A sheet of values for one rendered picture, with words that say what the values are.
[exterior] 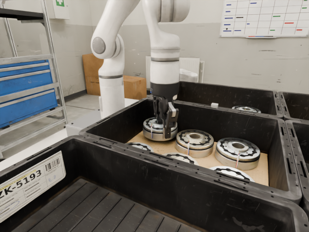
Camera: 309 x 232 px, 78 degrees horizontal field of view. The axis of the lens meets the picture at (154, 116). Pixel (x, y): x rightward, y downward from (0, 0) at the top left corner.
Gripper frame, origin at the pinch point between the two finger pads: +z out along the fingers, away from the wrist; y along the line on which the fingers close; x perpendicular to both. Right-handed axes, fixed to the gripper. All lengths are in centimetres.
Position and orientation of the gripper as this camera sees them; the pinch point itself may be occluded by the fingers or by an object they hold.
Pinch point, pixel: (163, 130)
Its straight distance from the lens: 54.9
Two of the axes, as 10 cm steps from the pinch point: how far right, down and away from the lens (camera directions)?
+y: 3.1, 3.6, -8.8
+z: 0.0, 9.2, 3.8
